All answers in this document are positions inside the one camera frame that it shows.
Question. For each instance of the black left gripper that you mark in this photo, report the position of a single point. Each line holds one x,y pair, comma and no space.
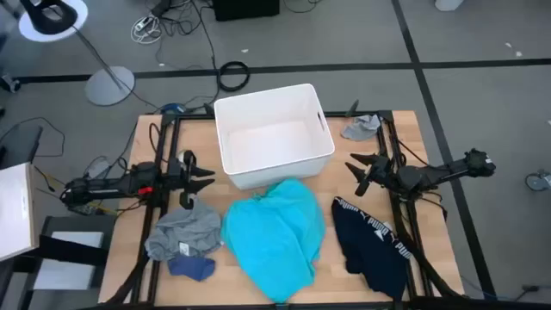
185,172

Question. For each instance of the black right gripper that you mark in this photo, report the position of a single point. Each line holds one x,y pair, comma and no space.
381,172

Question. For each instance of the small light grey cloth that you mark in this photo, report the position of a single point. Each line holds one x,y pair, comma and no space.
360,128

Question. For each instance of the grey garment with white label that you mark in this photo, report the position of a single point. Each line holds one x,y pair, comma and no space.
189,232

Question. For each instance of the navy underwear with white lettering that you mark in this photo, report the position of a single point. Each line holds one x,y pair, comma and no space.
370,254

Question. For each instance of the small blue garment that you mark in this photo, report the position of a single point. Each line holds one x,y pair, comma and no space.
191,267

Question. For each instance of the turquoise shirt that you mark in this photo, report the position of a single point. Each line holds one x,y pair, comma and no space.
271,237

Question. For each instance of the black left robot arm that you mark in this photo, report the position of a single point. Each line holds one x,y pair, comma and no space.
107,189

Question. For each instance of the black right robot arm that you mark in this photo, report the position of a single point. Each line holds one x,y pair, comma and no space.
430,174

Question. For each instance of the white perforated plastic basket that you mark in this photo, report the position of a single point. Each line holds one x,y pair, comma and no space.
275,142

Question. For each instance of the floor lamp with round base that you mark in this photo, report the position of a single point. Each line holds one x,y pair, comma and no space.
109,86

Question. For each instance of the black cart with grey shelf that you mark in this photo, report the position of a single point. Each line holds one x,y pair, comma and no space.
73,252

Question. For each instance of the black box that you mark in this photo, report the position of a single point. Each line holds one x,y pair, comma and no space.
245,8

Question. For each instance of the grey caster wheel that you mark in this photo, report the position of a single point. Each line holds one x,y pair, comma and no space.
538,181

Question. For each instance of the white floor object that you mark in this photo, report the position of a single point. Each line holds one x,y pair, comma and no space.
447,4

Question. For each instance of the black flat panel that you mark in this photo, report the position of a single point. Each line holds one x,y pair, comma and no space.
19,146

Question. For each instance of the white board with cardboard edge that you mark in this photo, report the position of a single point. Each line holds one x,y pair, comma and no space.
15,211

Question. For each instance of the black aluminium table frame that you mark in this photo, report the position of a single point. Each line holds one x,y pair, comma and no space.
193,116

